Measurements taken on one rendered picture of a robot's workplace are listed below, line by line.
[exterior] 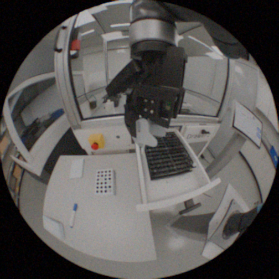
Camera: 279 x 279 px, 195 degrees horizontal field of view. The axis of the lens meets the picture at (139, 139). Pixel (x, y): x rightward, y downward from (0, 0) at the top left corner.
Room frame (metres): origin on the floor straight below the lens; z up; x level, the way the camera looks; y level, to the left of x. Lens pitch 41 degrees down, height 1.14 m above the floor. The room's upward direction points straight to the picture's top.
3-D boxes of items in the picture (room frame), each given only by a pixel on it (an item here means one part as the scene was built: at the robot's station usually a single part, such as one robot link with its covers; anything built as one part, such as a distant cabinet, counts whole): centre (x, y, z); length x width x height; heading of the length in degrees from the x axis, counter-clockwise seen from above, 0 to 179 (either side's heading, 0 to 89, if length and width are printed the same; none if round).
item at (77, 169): (0.17, 0.37, 0.77); 0.13 x 0.09 x 0.02; 19
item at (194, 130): (0.37, -0.41, 0.87); 0.29 x 0.02 x 0.11; 96
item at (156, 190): (0.23, -0.11, 0.86); 0.40 x 0.26 x 0.06; 6
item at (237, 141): (0.31, -1.06, 0.51); 0.50 x 0.45 x 1.02; 142
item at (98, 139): (0.29, 0.23, 0.88); 0.07 x 0.05 x 0.07; 96
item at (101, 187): (0.11, 0.16, 0.78); 0.12 x 0.08 x 0.04; 12
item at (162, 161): (0.22, -0.11, 0.87); 0.22 x 0.18 x 0.06; 6
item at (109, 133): (0.83, -0.09, 0.87); 1.02 x 0.95 x 0.14; 96
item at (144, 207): (0.02, -0.14, 0.87); 0.29 x 0.02 x 0.11; 96
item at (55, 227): (-0.23, 0.42, 0.78); 0.15 x 0.10 x 0.04; 103
